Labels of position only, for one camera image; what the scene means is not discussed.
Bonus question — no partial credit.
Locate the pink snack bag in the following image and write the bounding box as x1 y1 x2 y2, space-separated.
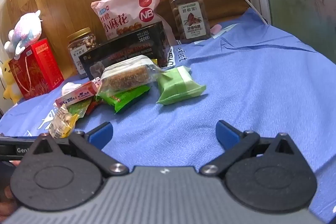
91 0 175 42

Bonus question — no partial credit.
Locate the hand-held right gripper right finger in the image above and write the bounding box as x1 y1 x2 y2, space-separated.
199 120 300 177

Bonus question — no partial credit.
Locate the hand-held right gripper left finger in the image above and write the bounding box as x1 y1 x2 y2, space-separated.
33 122 129 178

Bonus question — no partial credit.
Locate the clear-wrapped brown cake packet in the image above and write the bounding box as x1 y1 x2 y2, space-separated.
97 55 164 96

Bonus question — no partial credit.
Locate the small red snack packet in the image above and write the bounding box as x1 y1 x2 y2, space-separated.
84 98 101 115

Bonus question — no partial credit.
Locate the small green snack packet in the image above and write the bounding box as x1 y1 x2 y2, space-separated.
68 98 92 119

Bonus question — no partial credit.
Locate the frosted glass door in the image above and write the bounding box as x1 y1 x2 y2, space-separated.
238 0 336 67

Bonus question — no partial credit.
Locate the bright green snack packet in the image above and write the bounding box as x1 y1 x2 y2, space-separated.
96 84 151 115

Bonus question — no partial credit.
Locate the blue printed bed sheet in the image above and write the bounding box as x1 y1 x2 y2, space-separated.
0 7 336 216

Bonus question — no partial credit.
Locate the red gift box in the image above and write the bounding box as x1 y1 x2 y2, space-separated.
8 38 65 101

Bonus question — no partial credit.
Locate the pecan jar with gold lid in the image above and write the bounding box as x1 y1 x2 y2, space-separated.
167 0 212 44

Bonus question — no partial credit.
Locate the yellow plush toy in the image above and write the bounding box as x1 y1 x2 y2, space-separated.
0 59 23 104

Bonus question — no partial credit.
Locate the nut jar with gold lid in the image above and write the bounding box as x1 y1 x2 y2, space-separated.
66 27 99 76

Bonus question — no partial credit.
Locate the white crumpled tissue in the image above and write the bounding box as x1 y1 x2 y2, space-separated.
61 82 82 95

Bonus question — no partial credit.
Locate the pink and white plush toy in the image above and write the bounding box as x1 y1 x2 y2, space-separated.
4 10 42 60

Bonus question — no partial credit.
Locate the light green snack packet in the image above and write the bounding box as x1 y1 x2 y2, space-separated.
156 66 207 105

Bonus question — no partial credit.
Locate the black gift box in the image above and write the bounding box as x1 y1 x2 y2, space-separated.
79 21 171 80

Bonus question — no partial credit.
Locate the pink and white candy box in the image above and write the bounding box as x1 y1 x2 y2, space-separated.
55 77 101 108

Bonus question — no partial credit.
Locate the yellow snack packet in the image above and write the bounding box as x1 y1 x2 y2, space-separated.
49 103 79 138

